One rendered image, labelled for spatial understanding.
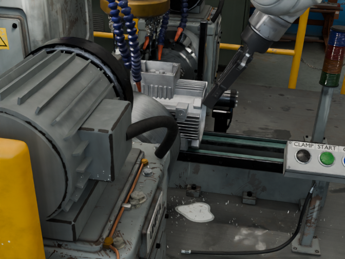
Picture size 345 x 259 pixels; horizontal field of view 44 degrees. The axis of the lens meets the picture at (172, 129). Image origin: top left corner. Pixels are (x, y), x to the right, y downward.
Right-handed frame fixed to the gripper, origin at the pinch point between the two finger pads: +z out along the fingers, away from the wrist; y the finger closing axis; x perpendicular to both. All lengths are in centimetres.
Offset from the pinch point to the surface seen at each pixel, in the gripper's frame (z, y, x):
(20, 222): -8, 74, -20
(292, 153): -6.5, 19.3, 18.6
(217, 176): 19.7, 1.1, 14.6
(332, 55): -19.9, -33.3, 28.1
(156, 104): 2.4, 17.5, -12.2
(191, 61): 5.5, -27.2, -7.9
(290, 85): 47, -222, 81
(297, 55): 25, -221, 69
